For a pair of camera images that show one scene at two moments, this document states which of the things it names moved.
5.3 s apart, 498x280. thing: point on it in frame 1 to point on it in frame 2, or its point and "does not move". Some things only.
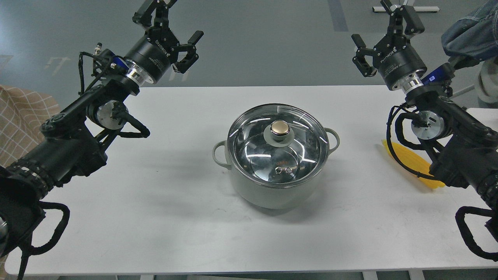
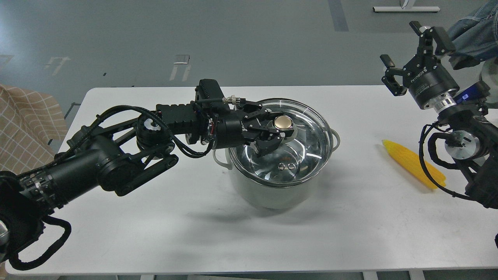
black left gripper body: [150, 58] to [230, 132]
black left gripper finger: [144, 16] to [262, 116]
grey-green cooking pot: [274, 198] does not move
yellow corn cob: [416, 163] does not move
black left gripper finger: [181, 67] to [265, 139]
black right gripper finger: [360, 61] to [388, 80]
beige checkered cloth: [22, 113] does not move
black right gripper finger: [414, 24] to [445, 46]
